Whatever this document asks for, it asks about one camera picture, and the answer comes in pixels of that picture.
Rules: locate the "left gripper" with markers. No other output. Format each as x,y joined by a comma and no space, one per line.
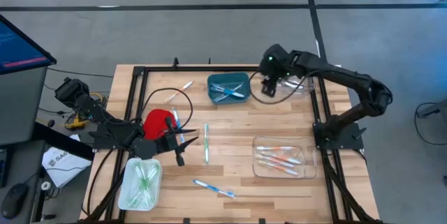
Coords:
167,143

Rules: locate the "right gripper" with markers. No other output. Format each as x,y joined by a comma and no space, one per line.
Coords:
274,75

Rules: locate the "blue toothbrush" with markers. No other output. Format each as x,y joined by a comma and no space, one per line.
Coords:
213,188
220,87
230,93
177,119
221,96

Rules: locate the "red plastic bin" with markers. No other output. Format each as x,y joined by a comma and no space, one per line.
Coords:
155,123

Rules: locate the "teal plastic bin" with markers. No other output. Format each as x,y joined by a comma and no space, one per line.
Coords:
213,98

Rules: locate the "white plastic bin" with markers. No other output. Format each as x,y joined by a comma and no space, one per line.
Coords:
124,196

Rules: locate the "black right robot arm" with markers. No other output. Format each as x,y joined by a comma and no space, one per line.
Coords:
349,74

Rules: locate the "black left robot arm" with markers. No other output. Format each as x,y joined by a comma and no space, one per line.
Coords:
104,126

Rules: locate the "white printed paper sheet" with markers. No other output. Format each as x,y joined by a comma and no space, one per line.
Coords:
66,166

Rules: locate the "white tape roll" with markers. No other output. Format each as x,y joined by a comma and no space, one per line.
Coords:
46,185

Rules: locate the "black stand leg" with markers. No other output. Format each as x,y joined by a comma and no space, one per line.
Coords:
436,109

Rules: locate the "black computer mouse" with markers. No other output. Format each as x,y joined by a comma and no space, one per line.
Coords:
14,199

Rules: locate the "blue screen monitor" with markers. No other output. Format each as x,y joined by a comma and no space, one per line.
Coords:
17,49

